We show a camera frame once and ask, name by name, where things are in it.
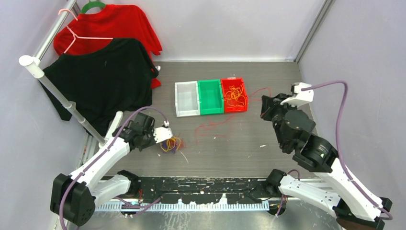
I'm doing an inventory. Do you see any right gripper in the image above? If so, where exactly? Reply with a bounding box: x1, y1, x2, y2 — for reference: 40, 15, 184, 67
259, 92, 298, 149

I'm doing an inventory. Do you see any coloured cable bundle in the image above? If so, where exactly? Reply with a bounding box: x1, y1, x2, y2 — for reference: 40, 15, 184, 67
159, 136, 187, 155

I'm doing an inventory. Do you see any orange cable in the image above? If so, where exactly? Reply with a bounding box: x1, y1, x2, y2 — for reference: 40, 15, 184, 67
224, 83, 248, 109

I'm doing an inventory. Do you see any red cable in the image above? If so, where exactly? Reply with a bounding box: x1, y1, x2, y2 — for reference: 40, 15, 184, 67
194, 87, 273, 144

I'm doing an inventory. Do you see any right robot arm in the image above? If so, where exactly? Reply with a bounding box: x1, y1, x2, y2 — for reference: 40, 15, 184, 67
260, 93, 393, 230

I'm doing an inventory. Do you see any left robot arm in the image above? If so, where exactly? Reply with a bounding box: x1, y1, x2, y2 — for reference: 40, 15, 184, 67
50, 107, 173, 230

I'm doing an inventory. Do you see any red plastic bin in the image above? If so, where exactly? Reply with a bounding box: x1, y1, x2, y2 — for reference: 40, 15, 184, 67
220, 78, 248, 113

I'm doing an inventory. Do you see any white plastic bin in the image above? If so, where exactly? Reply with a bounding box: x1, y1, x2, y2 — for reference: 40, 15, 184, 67
175, 81, 201, 117

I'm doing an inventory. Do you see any black t-shirt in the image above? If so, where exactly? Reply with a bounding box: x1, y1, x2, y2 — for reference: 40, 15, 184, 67
43, 38, 158, 136

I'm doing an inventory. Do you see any green plastic bin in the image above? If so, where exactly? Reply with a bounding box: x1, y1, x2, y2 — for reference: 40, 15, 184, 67
198, 79, 224, 115

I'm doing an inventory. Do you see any red t-shirt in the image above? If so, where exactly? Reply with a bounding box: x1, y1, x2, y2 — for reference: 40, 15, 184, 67
53, 4, 163, 90

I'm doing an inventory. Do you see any pink hanger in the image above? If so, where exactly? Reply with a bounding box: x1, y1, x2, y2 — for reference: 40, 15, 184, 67
58, 9, 113, 54

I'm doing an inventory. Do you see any white clothes rack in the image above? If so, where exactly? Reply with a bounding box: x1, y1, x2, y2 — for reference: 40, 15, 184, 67
19, 0, 107, 146

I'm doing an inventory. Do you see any green hanger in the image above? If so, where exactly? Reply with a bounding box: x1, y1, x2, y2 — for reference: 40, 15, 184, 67
80, 0, 106, 14

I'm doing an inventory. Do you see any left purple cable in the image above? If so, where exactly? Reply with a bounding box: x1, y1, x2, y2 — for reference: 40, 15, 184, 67
59, 106, 170, 230

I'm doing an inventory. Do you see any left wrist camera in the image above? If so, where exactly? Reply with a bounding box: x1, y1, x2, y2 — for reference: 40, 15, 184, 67
153, 126, 173, 144

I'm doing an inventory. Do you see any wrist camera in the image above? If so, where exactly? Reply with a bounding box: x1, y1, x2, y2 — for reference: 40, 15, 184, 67
280, 82, 314, 107
153, 126, 173, 144

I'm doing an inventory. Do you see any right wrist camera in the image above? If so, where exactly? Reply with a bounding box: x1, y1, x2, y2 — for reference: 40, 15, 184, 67
280, 82, 314, 107

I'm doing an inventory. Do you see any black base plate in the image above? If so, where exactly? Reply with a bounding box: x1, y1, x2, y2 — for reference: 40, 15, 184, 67
118, 177, 288, 205

